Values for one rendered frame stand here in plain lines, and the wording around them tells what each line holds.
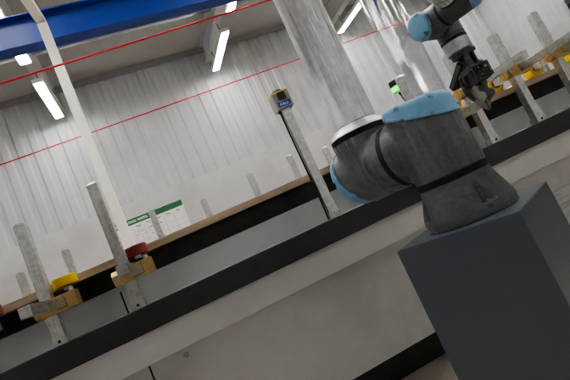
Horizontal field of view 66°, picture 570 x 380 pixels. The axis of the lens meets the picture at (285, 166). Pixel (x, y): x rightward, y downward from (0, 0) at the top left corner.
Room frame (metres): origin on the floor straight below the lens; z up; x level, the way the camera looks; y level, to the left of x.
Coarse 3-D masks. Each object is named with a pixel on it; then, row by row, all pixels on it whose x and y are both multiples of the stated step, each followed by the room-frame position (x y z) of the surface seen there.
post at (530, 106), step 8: (488, 40) 1.91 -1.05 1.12; (496, 40) 1.89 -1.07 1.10; (496, 48) 1.89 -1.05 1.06; (504, 48) 1.89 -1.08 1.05; (496, 56) 1.91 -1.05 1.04; (504, 56) 1.88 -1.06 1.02; (512, 80) 1.90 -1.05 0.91; (520, 80) 1.89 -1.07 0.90; (520, 88) 1.88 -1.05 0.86; (520, 96) 1.90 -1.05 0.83; (528, 96) 1.89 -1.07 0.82; (528, 104) 1.88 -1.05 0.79; (536, 104) 1.89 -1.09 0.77; (528, 112) 1.90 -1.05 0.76; (536, 112) 1.89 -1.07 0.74
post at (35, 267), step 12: (24, 228) 1.39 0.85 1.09; (24, 240) 1.39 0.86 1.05; (24, 252) 1.38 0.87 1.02; (36, 252) 1.41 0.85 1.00; (36, 264) 1.39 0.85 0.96; (36, 276) 1.39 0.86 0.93; (36, 288) 1.38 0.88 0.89; (48, 288) 1.40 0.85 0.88; (48, 324) 1.38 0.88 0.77; (60, 324) 1.39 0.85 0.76; (60, 336) 1.39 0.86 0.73
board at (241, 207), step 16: (528, 80) 2.09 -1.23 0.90; (496, 96) 2.04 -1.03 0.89; (304, 176) 1.79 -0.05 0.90; (272, 192) 1.75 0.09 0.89; (240, 208) 1.72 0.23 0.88; (208, 224) 1.68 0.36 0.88; (160, 240) 1.64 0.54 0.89; (80, 272) 1.56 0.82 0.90; (96, 272) 1.58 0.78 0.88; (16, 304) 1.51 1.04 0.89
